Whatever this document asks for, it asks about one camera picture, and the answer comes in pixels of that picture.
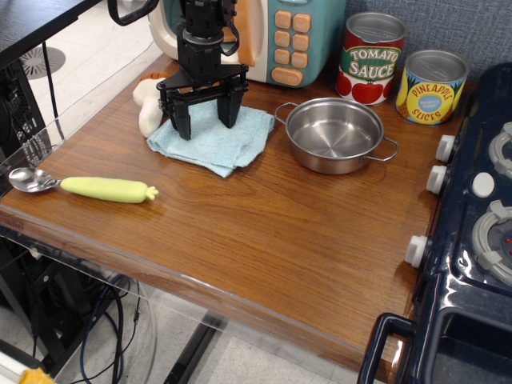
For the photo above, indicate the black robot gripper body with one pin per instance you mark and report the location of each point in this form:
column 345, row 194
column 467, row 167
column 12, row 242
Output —
column 201, row 75

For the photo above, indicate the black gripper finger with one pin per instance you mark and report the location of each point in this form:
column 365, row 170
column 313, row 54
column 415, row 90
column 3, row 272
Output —
column 180, row 118
column 228, row 107

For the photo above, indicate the light blue towel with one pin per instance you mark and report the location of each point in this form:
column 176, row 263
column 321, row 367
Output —
column 211, row 144

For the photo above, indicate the spoon with green handle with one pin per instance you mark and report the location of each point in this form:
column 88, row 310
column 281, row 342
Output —
column 32, row 180

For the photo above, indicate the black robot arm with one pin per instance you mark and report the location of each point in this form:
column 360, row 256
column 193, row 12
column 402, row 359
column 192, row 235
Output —
column 207, row 33

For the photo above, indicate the plush white mushroom toy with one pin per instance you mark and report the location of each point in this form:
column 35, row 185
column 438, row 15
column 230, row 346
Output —
column 146, row 95

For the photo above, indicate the toy microwave teal and cream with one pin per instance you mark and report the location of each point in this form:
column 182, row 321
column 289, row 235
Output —
column 286, row 43

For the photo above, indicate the small steel pot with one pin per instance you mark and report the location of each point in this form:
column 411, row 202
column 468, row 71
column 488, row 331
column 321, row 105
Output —
column 335, row 136

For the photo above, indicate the tomato sauce can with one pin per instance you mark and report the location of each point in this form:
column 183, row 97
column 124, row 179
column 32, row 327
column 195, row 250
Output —
column 371, row 50

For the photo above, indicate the pineapple slices can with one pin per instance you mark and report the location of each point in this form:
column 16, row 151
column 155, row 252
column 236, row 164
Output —
column 431, row 86

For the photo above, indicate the white stove knob middle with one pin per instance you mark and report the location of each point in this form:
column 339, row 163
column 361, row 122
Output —
column 436, row 179

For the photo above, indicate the white stove knob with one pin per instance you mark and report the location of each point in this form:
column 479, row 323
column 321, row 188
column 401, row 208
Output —
column 444, row 149
column 436, row 179
column 415, row 250

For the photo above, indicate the white stove knob upper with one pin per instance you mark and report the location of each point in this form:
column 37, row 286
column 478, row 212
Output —
column 444, row 149

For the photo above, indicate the white stove knob lower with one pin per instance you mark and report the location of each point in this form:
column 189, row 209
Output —
column 415, row 250

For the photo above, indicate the dark blue toy stove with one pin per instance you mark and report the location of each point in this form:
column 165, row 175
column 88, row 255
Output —
column 460, row 331

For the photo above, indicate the black desk frame left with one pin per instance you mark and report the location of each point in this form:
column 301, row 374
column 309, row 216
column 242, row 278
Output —
column 24, row 26

